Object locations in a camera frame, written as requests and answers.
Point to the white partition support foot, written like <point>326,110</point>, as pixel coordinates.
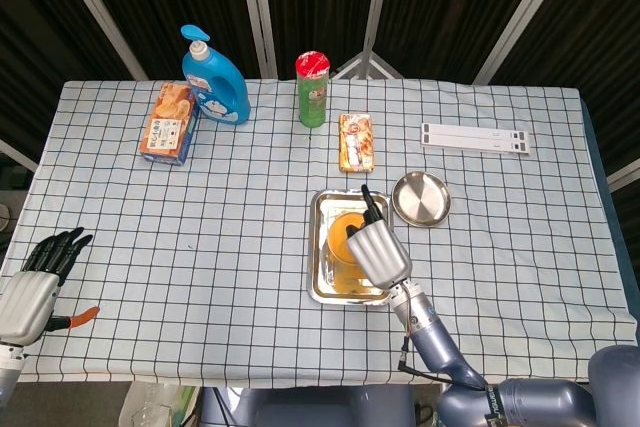
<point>368,59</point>

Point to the yellow snack packet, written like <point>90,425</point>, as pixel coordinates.
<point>356,142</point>

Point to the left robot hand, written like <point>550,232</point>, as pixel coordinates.
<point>25,307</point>

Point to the clear plastic bag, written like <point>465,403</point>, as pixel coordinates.
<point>150,407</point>

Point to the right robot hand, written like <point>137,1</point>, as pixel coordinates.
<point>380,257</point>

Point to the blue detergent bottle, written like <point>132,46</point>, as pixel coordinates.
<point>235,112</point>

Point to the green chips can red lid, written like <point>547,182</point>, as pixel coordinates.
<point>312,97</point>

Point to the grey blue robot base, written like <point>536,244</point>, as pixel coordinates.
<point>300,409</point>

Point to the round steel plate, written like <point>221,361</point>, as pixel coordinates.
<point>422,199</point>

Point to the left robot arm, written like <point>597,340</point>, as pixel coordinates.
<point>7,372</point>

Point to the white plastic strip grey ends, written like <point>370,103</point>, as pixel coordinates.
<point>475,131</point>
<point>475,142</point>

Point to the rectangular steel tray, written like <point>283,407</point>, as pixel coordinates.
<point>340,204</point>

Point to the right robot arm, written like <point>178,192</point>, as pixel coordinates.
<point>435,337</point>

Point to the orange blue biscuit box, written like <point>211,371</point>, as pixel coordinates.
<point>167,122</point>

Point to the white black checkered tablecloth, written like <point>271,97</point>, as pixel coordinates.
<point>200,247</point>

